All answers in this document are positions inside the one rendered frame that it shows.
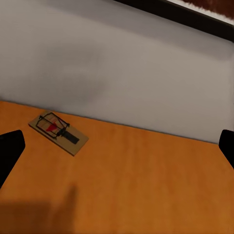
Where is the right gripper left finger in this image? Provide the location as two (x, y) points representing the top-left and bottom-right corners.
(0, 130), (25, 188)

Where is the mousetrap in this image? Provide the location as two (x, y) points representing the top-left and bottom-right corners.
(28, 109), (89, 157)

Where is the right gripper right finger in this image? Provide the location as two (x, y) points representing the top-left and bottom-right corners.
(218, 130), (234, 168)

